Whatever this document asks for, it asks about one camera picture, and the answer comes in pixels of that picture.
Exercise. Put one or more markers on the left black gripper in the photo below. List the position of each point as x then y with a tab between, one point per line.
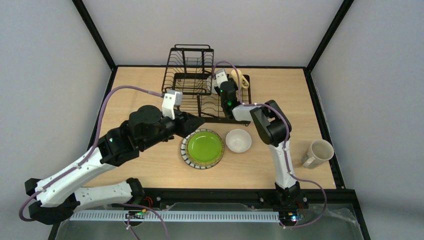
180	123

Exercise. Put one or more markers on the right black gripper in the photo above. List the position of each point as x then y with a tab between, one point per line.
227	89

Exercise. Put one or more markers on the yellow mug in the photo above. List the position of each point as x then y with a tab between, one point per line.
239	79

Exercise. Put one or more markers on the plain white bowl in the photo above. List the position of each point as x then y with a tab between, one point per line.
238	140

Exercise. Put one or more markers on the teal patterned white bowl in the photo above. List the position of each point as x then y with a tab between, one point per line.
212	85

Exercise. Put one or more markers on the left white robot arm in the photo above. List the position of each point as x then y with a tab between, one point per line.
56	198

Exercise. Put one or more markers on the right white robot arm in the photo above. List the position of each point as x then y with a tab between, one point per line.
274	129

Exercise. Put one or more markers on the blue striped white plate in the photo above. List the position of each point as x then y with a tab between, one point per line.
185	156

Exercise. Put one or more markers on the green plate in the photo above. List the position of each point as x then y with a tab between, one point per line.
205	147

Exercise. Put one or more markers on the beige mug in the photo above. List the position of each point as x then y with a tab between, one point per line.
319	152

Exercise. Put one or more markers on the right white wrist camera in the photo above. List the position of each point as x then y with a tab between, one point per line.
220	77

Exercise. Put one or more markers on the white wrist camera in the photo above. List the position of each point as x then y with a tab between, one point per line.
220	77
171	99

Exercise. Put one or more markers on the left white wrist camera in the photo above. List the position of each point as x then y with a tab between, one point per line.
171	99

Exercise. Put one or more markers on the black wire dish rack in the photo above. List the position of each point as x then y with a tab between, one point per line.
187	69

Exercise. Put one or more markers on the white slotted cable duct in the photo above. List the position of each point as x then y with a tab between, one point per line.
177	216

